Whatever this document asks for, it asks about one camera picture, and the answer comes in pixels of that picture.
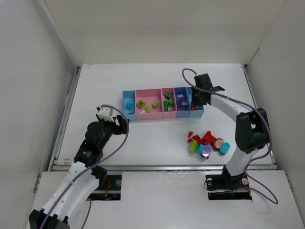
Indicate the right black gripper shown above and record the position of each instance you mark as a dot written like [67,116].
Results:
[198,96]

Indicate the lavender flower lego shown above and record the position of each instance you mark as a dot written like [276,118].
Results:
[206,151]

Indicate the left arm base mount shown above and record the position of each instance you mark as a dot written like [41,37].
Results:
[108,190]

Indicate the metal table rail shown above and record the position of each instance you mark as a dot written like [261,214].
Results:
[56,167]

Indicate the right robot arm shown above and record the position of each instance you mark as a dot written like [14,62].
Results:
[250,130]

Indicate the small pink bin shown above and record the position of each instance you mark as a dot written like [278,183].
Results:
[173,114]

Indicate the red dome lego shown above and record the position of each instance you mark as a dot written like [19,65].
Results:
[194,108]

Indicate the red lego cluster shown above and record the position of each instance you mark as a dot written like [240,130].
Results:
[208,138]

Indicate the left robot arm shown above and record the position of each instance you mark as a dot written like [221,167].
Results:
[85,175]

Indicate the purple lego brick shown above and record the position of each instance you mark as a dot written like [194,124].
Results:
[181,102]

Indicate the lime tall lego brick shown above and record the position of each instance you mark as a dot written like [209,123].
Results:
[193,146]

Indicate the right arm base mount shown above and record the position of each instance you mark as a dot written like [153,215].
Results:
[220,187]

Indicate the dark green lego piece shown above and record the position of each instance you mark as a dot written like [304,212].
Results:
[168,96]

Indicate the red round flower lego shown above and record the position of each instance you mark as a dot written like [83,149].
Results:
[218,144]

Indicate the lime curved lego piece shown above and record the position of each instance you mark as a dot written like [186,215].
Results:
[147,109]

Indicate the green lego row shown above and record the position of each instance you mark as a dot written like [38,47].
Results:
[168,106]

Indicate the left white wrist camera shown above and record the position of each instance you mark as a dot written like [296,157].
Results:
[105,114]

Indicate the teal lego bricks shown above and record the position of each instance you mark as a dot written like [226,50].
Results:
[128,106]

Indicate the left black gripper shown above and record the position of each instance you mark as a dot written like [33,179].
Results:
[121,124]

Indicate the lime square lego brick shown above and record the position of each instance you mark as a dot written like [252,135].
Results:
[155,104]

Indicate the light blue bin left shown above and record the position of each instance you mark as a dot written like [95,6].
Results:
[129,97]

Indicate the large pink bin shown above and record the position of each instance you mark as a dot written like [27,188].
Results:
[149,96]

